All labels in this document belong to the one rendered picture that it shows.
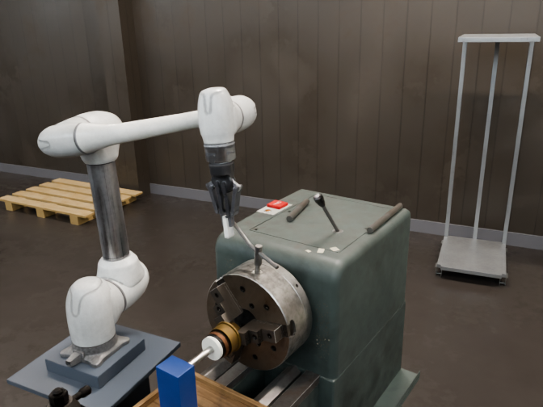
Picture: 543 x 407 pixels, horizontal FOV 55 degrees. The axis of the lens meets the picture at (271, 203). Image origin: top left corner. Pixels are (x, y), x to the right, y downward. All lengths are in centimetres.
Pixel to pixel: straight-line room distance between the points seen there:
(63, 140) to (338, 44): 356
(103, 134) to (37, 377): 92
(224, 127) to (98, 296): 79
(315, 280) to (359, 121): 353
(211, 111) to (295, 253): 50
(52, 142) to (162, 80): 421
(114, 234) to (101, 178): 22
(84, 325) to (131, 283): 24
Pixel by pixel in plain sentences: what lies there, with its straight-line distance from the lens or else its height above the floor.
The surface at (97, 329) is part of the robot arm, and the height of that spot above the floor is 93.
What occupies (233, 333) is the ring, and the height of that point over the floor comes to 111.
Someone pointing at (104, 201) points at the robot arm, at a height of 132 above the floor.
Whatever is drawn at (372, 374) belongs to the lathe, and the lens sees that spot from 203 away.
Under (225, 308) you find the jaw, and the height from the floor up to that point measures 115.
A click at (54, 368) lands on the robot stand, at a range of 210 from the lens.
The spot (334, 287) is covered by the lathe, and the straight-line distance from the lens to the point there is 156.
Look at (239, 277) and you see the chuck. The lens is 153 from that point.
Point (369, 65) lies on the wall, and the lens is 491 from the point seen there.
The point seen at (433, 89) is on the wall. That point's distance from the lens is 481.
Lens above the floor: 194
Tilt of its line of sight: 20 degrees down
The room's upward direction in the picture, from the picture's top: 1 degrees counter-clockwise
